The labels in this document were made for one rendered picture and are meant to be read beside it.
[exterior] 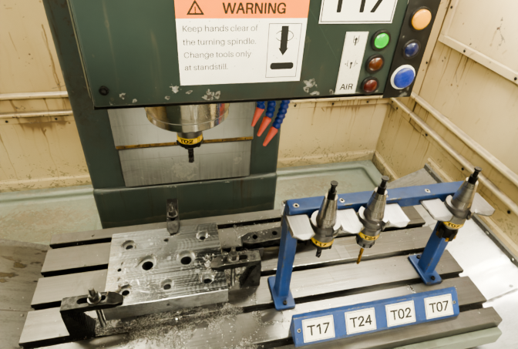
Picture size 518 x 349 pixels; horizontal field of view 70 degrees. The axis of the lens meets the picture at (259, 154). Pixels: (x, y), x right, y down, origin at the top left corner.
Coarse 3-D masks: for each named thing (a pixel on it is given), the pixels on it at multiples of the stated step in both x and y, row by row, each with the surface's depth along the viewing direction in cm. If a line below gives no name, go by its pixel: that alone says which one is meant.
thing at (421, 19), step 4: (416, 12) 46; (420, 12) 46; (424, 12) 46; (428, 12) 46; (416, 16) 46; (420, 16) 46; (424, 16) 47; (428, 16) 47; (412, 20) 47; (416, 20) 47; (420, 20) 47; (424, 20) 47; (428, 20) 47; (412, 24) 47; (416, 24) 47; (420, 24) 47; (424, 24) 47; (416, 28) 47; (420, 28) 47
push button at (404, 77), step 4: (404, 68) 51; (408, 68) 51; (400, 72) 51; (404, 72) 51; (408, 72) 51; (412, 72) 51; (396, 76) 51; (400, 76) 51; (404, 76) 51; (408, 76) 51; (412, 76) 51; (396, 80) 51; (400, 80) 51; (404, 80) 51; (408, 80) 52; (412, 80) 52; (396, 84) 52; (400, 84) 52; (404, 84) 52; (408, 84) 52; (400, 88) 52
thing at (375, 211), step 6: (372, 198) 77; (378, 198) 76; (384, 198) 76; (372, 204) 77; (378, 204) 76; (384, 204) 77; (366, 210) 79; (372, 210) 78; (378, 210) 77; (384, 210) 78; (366, 216) 79; (372, 216) 78; (378, 216) 78
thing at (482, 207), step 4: (476, 196) 88; (480, 196) 89; (476, 200) 87; (480, 200) 87; (484, 200) 87; (476, 204) 86; (480, 204) 86; (484, 204) 86; (488, 204) 86; (476, 208) 85; (480, 208) 85; (484, 208) 85; (488, 208) 85; (492, 208) 85; (476, 212) 84; (480, 212) 84; (484, 212) 84; (488, 212) 84; (492, 212) 84
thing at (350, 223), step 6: (342, 210) 82; (348, 210) 82; (354, 210) 82; (342, 216) 80; (348, 216) 81; (354, 216) 81; (342, 222) 79; (348, 222) 79; (354, 222) 79; (360, 222) 79; (342, 228) 78; (348, 228) 78; (354, 228) 78; (360, 228) 78
